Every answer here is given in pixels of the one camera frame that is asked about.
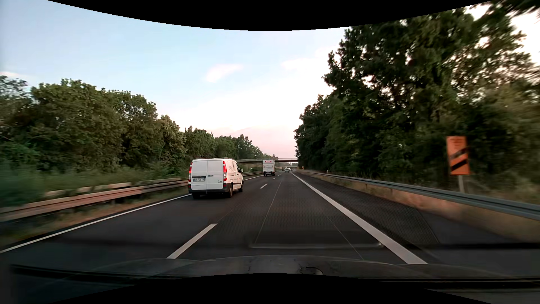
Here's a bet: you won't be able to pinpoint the dark asphalt road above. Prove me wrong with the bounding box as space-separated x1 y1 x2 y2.
0 170 540 279

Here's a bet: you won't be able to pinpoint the car's own bonnet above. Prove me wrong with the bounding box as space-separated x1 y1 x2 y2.
8 254 540 292

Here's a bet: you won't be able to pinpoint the orange striped road sign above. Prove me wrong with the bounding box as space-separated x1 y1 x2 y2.
446 135 471 194

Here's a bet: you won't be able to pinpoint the white van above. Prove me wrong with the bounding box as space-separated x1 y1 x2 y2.
188 158 244 199

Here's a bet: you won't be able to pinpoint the concrete overpass bridge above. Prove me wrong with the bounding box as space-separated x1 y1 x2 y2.
235 158 299 165

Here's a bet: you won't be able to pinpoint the road markings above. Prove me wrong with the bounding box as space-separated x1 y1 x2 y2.
0 171 428 265

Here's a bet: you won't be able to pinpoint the wood of green trees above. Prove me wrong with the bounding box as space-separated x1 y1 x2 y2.
0 76 279 207
294 0 540 191

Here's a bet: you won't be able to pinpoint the metal guard rail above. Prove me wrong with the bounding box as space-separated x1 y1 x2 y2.
0 171 264 222
295 169 540 221

